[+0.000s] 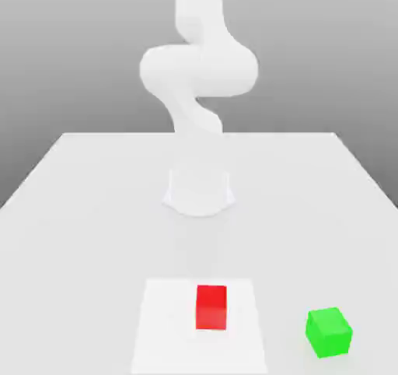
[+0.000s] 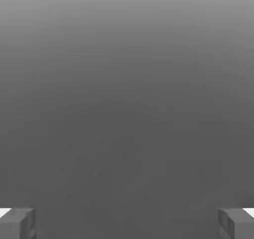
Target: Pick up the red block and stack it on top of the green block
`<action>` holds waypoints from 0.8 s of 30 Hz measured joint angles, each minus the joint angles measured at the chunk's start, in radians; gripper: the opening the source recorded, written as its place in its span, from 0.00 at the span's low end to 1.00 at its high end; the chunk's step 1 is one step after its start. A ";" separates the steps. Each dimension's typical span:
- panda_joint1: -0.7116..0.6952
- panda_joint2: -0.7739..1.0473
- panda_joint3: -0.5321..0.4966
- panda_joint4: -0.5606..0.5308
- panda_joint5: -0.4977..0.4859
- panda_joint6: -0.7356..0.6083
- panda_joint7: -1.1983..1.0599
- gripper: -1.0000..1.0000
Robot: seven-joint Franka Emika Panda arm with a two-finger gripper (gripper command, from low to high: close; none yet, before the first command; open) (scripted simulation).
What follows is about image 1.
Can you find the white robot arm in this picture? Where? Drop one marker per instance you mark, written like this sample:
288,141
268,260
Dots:
199,70

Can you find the small red cube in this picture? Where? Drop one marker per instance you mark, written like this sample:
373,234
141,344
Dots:
211,307

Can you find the small green cube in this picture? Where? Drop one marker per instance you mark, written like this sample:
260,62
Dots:
329,333

